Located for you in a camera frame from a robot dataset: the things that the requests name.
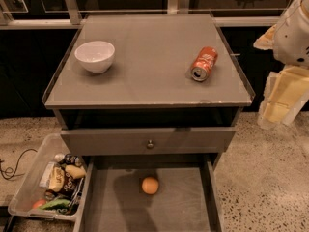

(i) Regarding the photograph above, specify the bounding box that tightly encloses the white ceramic bowl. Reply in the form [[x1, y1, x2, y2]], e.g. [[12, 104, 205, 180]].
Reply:
[[74, 41, 115, 73]]

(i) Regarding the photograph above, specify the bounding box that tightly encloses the red apple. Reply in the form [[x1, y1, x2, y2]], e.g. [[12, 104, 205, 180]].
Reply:
[[32, 199, 46, 209]]

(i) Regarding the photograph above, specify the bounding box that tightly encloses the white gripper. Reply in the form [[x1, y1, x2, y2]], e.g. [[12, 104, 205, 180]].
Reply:
[[253, 3, 309, 130]]

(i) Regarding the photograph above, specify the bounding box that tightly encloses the red soda can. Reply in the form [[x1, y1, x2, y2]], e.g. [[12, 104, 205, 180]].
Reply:
[[190, 46, 218, 82]]

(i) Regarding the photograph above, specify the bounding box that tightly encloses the black cable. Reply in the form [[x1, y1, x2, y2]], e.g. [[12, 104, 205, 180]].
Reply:
[[0, 148, 39, 181]]

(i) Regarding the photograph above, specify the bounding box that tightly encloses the clear plastic bin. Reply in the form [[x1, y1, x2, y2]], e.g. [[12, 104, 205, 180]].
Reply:
[[8, 133, 87, 222]]

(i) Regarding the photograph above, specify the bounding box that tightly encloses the yellow chip bag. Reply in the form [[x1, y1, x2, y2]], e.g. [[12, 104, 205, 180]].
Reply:
[[48, 167, 65, 192]]

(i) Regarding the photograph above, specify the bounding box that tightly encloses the grey drawer cabinet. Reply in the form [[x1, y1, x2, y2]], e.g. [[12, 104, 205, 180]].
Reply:
[[42, 13, 256, 232]]

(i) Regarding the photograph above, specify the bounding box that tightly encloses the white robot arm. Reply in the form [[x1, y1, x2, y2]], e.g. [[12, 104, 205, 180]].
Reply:
[[253, 0, 309, 129]]

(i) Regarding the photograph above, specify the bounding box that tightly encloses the metal railing frame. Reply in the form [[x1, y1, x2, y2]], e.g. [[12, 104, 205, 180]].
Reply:
[[0, 0, 294, 29]]

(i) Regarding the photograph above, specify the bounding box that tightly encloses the dark snack bag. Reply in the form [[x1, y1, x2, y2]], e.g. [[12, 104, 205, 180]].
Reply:
[[59, 173, 79, 197]]

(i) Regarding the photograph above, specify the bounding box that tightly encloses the orange fruit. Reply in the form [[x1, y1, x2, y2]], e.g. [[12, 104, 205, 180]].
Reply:
[[142, 177, 159, 195]]

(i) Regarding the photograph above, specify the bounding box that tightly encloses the open middle drawer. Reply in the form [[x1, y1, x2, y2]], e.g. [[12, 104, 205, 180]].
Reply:
[[73, 154, 226, 232]]

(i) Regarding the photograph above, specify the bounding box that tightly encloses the green snack packet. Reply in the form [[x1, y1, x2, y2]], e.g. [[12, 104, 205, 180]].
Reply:
[[40, 199, 70, 210]]

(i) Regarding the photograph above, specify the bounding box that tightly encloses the closed top drawer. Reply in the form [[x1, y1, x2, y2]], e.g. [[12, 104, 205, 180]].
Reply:
[[61, 127, 235, 156]]

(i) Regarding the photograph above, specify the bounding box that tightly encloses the round drawer knob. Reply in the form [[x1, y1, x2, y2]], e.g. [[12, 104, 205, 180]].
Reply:
[[147, 140, 155, 149]]

